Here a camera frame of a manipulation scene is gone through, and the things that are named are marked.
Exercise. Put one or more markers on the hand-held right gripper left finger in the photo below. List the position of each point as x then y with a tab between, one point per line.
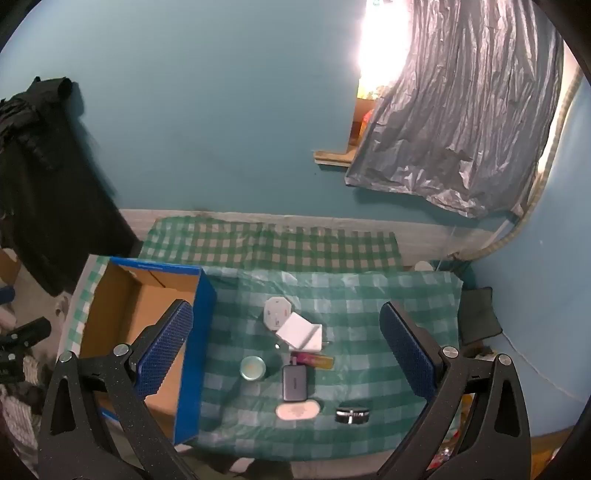
166	346

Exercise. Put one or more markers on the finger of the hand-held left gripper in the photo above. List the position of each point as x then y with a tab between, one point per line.
10	367
32	330

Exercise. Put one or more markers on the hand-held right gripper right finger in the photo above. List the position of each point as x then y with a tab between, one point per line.
408	355

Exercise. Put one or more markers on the blue cardboard box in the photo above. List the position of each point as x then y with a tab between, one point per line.
138	295

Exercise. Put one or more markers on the black round fan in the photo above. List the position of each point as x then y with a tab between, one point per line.
352	414

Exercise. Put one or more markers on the green metal cylinder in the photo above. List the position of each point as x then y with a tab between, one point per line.
252	368

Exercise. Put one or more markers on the magenta and yellow lighter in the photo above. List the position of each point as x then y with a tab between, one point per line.
314	359

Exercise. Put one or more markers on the white cube charger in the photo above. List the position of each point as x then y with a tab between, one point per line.
300	330

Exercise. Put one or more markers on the black power adapter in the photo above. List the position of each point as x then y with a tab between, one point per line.
298	383

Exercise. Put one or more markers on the white octagonal plug adapter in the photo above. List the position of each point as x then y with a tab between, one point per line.
276	311

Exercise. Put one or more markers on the white oval power bank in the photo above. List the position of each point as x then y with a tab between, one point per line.
298	410

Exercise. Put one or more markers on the green checkered plastic tablecloth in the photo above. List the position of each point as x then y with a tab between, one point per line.
369	314

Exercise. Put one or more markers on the black jacket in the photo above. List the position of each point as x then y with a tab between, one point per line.
46	184

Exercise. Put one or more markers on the wooden window sill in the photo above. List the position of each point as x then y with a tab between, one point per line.
332	159

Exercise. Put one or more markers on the grey plastic sheet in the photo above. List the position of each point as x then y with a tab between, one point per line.
461	115

